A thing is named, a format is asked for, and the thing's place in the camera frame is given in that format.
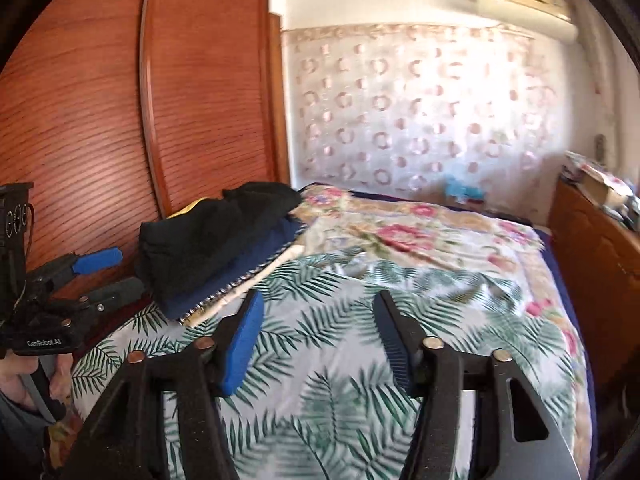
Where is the wooden side cabinet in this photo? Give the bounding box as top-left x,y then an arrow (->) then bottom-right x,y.
547,179 -> 640,402

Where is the wooden slatted wardrobe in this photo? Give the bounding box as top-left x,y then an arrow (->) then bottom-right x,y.
0,0 -> 294,361

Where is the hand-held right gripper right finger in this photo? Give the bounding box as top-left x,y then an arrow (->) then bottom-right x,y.
372,290 -> 584,480

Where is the floral blanket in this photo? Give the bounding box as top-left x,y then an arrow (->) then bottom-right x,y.
44,184 -> 597,480

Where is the navy blue studded garment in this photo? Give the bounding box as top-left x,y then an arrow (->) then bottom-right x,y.
160,216 -> 309,329

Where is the black printed t-shirt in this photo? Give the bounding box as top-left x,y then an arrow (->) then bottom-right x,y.
134,182 -> 304,302

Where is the yellow cloth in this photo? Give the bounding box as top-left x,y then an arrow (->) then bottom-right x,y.
166,198 -> 207,219

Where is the pale window curtain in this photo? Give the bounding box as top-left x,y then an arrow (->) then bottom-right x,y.
570,0 -> 622,166

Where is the wall air conditioner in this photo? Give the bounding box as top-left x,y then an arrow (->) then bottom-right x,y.
474,0 -> 580,44

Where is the floral cloth pile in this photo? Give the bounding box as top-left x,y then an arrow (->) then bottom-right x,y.
562,150 -> 612,181

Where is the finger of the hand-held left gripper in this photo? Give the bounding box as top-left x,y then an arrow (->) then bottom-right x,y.
29,246 -> 125,287
74,277 -> 147,313

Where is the cardboard box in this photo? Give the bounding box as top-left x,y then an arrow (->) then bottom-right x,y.
579,167 -> 627,204

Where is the person's left hand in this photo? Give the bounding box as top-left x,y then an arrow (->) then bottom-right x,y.
0,354 -> 74,420

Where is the light blue box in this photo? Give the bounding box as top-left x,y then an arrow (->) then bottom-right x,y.
444,175 -> 486,204

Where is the sheer circle-patterned curtain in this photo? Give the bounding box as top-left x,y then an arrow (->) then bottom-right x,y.
280,22 -> 562,202

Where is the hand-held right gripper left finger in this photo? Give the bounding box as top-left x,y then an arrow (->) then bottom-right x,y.
60,290 -> 265,480

